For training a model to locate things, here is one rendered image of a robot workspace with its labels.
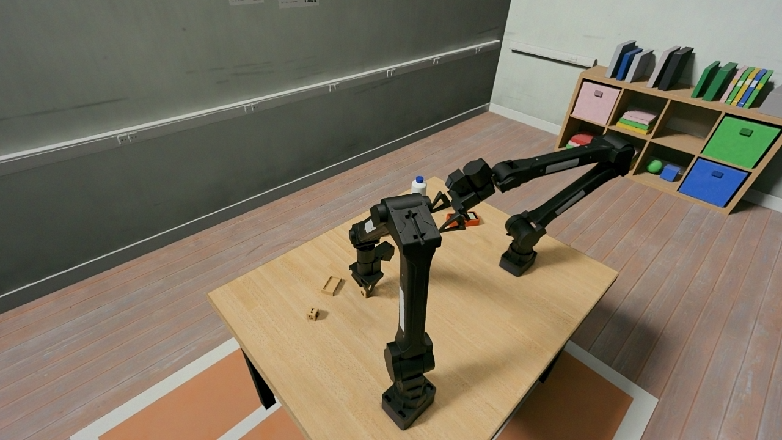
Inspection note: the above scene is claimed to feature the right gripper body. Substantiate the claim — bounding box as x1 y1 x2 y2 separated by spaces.
443 190 481 225

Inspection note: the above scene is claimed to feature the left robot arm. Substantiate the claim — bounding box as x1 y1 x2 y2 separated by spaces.
349 192 442 424

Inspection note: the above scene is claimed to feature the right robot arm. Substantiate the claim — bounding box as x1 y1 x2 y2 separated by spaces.
445 133 635 271

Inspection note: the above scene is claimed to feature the white plastic bottle with blue cap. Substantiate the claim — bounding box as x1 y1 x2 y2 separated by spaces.
411 176 427 196

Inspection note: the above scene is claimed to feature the tan shallow wooden tray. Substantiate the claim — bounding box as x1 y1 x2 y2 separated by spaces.
321 275 342 296

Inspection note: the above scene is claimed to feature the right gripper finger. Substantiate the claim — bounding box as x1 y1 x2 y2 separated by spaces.
439 212 466 233
432 191 451 213

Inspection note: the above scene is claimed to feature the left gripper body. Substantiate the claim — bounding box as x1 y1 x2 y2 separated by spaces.
349 259 384 287

